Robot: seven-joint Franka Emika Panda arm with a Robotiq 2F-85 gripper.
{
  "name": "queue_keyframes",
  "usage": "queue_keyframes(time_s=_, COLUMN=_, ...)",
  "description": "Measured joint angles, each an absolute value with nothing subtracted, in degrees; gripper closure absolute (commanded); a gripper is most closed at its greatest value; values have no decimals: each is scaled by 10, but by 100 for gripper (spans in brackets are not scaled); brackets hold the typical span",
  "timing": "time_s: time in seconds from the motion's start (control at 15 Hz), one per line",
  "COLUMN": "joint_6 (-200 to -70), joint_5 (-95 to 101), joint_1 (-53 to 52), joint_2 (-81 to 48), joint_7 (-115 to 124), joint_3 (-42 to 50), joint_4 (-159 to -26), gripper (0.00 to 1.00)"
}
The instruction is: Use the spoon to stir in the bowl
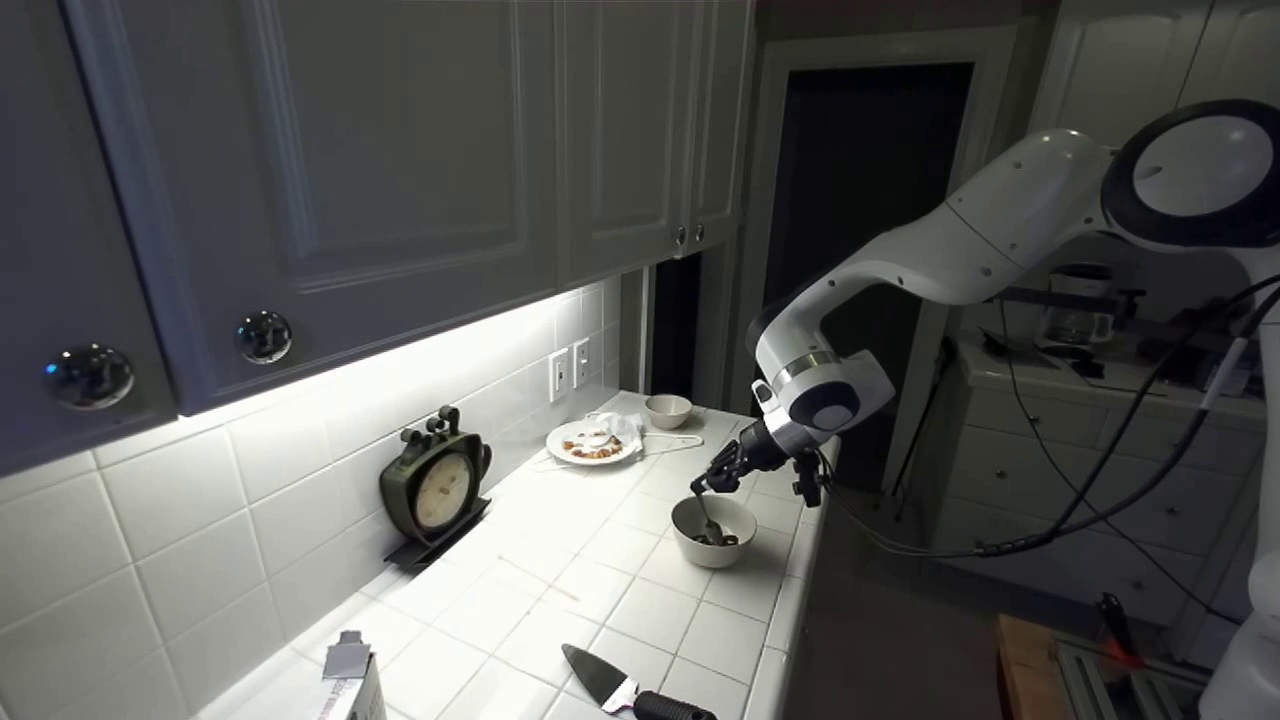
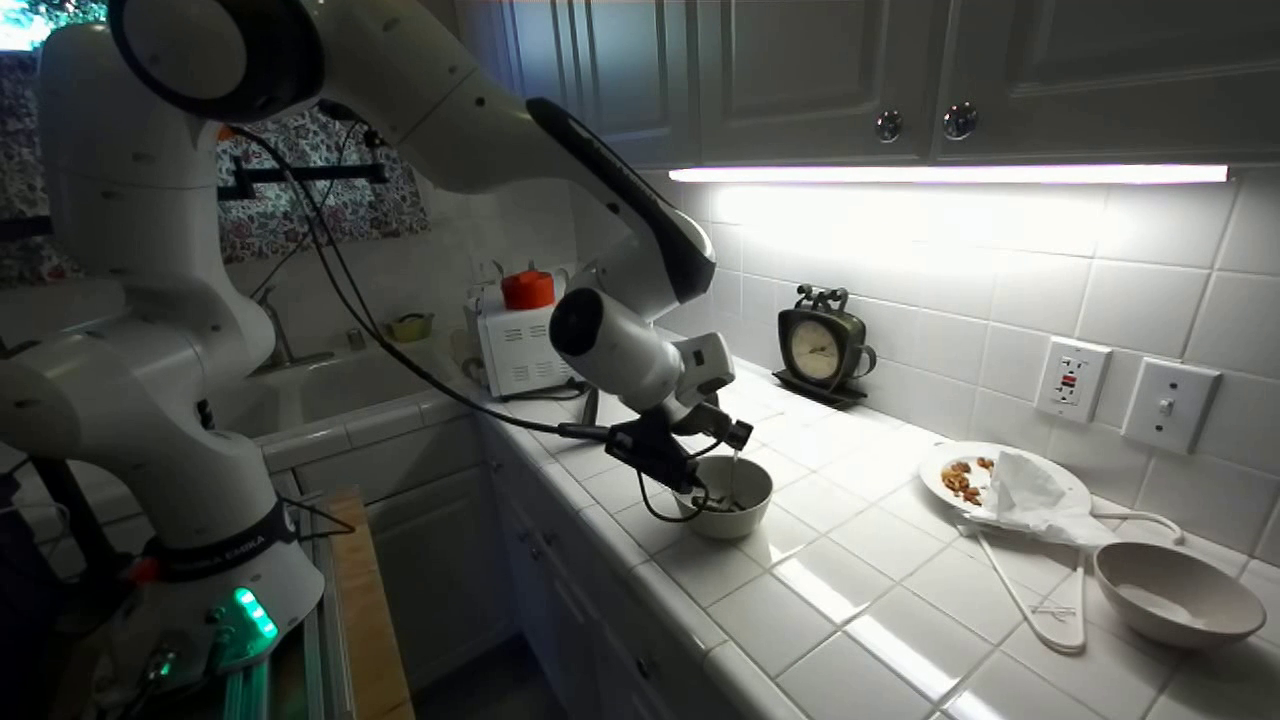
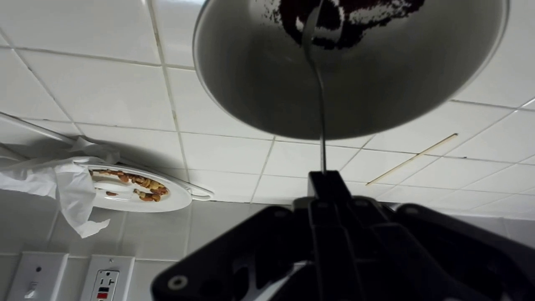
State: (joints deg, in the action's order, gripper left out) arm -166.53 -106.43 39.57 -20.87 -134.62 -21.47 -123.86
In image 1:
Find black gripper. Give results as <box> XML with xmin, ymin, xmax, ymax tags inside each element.
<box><xmin>690</xmin><ymin>420</ymin><xmax>791</xmax><ymax>506</ymax></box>

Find small white spoon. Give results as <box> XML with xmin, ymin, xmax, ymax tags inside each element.
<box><xmin>686</xmin><ymin>487</ymin><xmax>731</xmax><ymax>544</ymax></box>

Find grey bowl with food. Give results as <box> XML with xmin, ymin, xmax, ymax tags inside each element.
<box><xmin>669</xmin><ymin>493</ymin><xmax>760</xmax><ymax>576</ymax></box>

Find small empty white bowl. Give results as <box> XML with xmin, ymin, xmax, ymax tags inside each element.
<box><xmin>639</xmin><ymin>393</ymin><xmax>696</xmax><ymax>433</ymax></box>

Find white plate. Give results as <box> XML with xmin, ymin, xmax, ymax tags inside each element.
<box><xmin>546</xmin><ymin>420</ymin><xmax>650</xmax><ymax>471</ymax></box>

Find black kitchen scale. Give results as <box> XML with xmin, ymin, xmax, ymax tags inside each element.
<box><xmin>375</xmin><ymin>404</ymin><xmax>495</xmax><ymax>576</ymax></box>

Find wooden board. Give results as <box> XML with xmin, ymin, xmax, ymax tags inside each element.
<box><xmin>993</xmin><ymin>612</ymin><xmax>1113</xmax><ymax>720</ymax></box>

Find white drawer dresser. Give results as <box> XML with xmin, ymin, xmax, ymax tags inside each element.
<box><xmin>932</xmin><ymin>335</ymin><xmax>1280</xmax><ymax>591</ymax></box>

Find metal rack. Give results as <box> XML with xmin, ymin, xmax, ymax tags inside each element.
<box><xmin>1054</xmin><ymin>633</ymin><xmax>1212</xmax><ymax>720</ymax></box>

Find wide grey panelled cabinet door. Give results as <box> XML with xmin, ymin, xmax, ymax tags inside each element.
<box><xmin>57</xmin><ymin>0</ymin><xmax>565</xmax><ymax>415</ymax></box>

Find white wall power outlet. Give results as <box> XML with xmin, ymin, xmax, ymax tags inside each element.
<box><xmin>546</xmin><ymin>345</ymin><xmax>576</xmax><ymax>407</ymax></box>

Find black handled kitchen knife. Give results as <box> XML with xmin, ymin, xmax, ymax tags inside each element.
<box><xmin>555</xmin><ymin>640</ymin><xmax>721</xmax><ymax>720</ymax></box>

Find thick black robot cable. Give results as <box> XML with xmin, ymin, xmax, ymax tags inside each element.
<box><xmin>826</xmin><ymin>291</ymin><xmax>1280</xmax><ymax>565</ymax></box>

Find thin black cable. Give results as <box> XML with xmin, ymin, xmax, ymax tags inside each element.
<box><xmin>998</xmin><ymin>297</ymin><xmax>1245</xmax><ymax>633</ymax></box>

